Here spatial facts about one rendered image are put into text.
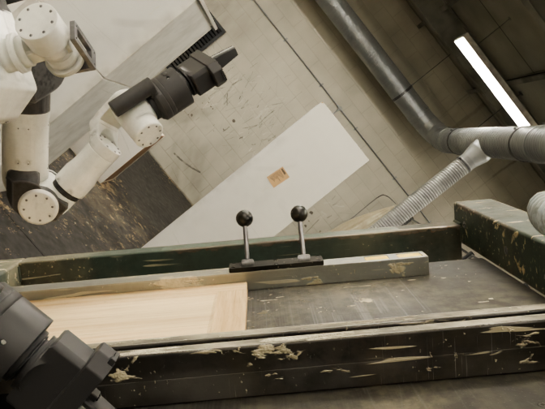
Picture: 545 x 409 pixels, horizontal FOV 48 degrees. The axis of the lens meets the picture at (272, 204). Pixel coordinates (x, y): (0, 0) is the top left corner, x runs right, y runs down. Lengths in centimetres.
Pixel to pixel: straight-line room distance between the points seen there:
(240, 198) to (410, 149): 497
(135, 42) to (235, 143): 591
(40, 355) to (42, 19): 53
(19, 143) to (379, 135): 825
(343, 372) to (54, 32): 64
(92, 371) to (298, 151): 420
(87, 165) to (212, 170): 795
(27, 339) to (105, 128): 73
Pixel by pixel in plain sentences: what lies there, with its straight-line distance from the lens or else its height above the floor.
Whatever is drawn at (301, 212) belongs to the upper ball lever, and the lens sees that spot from 134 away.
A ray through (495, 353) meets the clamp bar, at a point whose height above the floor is 164.
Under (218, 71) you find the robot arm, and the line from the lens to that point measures 130.
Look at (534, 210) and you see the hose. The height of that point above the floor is 182.
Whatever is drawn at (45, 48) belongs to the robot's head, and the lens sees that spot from 102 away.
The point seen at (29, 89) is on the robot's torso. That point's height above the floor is 132.
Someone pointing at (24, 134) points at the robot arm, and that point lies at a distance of 130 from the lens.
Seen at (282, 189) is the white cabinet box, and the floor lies 139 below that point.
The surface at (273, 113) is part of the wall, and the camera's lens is 919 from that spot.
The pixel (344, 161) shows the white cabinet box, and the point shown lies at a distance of 482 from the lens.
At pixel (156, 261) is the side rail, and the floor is 117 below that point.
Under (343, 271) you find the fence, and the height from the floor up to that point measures 153.
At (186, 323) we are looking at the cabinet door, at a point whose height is 127.
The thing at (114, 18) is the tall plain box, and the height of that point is 133.
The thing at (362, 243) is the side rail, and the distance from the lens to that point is 155.
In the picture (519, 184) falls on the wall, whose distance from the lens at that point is 993.
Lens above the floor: 159
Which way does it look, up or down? 4 degrees down
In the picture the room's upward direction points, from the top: 51 degrees clockwise
